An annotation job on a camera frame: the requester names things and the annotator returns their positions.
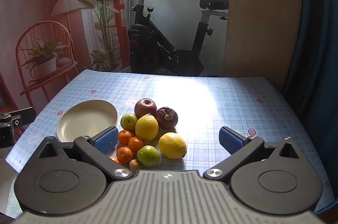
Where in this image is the blue checked tablecloth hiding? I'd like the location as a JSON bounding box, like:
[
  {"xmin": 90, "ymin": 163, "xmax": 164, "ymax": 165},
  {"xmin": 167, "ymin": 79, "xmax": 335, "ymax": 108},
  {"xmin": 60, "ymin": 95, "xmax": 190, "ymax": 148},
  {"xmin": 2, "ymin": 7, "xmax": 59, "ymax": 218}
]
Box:
[{"xmin": 5, "ymin": 69, "xmax": 338, "ymax": 215}]

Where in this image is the black exercise bike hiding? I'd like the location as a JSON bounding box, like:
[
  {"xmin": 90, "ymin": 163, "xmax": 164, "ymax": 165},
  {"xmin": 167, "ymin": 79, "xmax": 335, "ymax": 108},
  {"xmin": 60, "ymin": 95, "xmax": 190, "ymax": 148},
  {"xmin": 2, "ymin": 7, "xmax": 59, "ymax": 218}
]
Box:
[{"xmin": 124, "ymin": 0, "xmax": 230, "ymax": 77}]

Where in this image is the dark blue curtain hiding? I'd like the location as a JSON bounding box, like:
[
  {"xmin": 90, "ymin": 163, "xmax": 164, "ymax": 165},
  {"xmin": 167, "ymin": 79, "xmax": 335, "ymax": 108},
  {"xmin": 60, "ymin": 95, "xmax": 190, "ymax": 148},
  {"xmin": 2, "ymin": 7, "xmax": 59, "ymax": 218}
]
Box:
[{"xmin": 281, "ymin": 0, "xmax": 338, "ymax": 135}]

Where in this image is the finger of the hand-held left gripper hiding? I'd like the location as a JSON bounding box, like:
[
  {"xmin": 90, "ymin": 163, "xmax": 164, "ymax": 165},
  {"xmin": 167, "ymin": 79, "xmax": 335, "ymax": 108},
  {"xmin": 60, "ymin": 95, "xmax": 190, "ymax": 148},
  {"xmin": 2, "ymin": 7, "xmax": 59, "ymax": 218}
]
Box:
[{"xmin": 11, "ymin": 107, "xmax": 37, "ymax": 126}]

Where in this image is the light wooden cabinet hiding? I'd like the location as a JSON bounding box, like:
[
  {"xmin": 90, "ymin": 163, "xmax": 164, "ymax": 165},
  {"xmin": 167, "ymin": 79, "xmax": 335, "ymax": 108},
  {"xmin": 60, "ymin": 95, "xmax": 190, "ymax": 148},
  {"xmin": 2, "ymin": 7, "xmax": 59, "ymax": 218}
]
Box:
[{"xmin": 223, "ymin": 0, "xmax": 303, "ymax": 91}]

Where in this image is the green apple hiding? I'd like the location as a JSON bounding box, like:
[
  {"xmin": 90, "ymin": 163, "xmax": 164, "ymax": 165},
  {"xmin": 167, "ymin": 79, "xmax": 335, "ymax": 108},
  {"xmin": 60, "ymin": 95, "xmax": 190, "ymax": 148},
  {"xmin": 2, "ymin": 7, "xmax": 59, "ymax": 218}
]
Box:
[
  {"xmin": 121, "ymin": 113, "xmax": 139, "ymax": 132},
  {"xmin": 136, "ymin": 145, "xmax": 160, "ymax": 167}
]

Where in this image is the dark purple mangosteen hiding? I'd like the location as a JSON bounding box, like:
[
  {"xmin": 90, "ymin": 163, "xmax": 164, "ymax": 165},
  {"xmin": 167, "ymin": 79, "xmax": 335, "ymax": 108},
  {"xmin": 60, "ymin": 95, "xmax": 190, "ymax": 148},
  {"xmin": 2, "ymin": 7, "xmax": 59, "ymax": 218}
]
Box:
[{"xmin": 155, "ymin": 106, "xmax": 179, "ymax": 130}]

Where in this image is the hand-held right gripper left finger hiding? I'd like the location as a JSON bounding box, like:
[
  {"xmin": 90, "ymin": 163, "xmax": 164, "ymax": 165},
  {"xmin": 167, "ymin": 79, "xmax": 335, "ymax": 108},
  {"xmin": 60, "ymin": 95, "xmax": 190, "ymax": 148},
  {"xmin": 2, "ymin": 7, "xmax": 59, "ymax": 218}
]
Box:
[{"xmin": 36, "ymin": 126, "xmax": 134, "ymax": 179}]

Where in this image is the cream round plate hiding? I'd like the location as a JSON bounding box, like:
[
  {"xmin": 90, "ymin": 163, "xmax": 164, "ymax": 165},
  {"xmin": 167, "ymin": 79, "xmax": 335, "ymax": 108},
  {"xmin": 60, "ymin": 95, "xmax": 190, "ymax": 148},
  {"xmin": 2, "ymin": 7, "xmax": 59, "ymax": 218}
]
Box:
[{"xmin": 57, "ymin": 99, "xmax": 118, "ymax": 144}]

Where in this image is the yellow lemon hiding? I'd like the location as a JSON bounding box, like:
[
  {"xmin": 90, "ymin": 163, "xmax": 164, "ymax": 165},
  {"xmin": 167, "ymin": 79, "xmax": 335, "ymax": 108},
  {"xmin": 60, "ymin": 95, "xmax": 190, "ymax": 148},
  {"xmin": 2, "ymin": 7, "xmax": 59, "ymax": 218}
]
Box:
[
  {"xmin": 135, "ymin": 113, "xmax": 159, "ymax": 141},
  {"xmin": 158, "ymin": 132, "xmax": 187, "ymax": 160}
]

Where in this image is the red apple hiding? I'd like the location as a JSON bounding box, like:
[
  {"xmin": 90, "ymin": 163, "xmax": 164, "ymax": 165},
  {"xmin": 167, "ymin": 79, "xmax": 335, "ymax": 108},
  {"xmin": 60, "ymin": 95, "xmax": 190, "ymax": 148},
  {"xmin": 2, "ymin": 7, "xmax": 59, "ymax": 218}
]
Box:
[{"xmin": 134, "ymin": 98, "xmax": 157, "ymax": 119}]

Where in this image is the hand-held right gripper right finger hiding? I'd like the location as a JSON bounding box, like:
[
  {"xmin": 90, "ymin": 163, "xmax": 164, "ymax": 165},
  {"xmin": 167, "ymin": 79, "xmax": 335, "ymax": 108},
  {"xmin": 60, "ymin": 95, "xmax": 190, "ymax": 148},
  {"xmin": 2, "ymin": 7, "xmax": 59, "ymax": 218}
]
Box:
[{"xmin": 204, "ymin": 126, "xmax": 302, "ymax": 179}]

